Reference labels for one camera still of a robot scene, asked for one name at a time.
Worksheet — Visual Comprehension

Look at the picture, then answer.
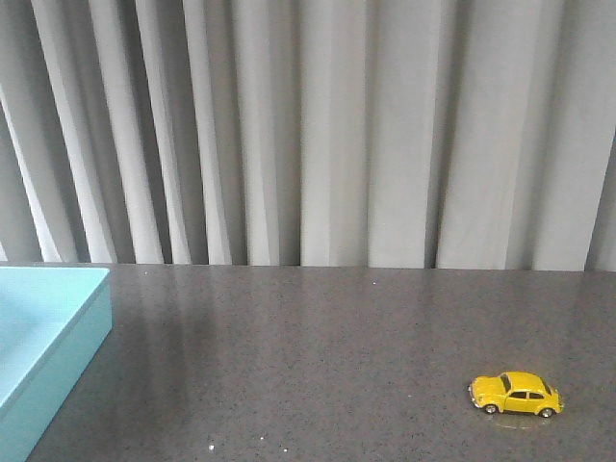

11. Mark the light blue storage box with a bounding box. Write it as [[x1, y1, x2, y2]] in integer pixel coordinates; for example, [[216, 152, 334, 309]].
[[1, 267, 113, 461]]

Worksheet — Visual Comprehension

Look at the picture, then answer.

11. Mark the grey pleated curtain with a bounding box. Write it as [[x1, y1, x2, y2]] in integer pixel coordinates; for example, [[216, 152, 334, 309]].
[[1, 1, 615, 270]]

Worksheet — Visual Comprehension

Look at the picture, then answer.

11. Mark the yellow toy beetle car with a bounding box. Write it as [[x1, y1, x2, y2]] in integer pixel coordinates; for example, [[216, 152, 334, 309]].
[[467, 371, 564, 419]]

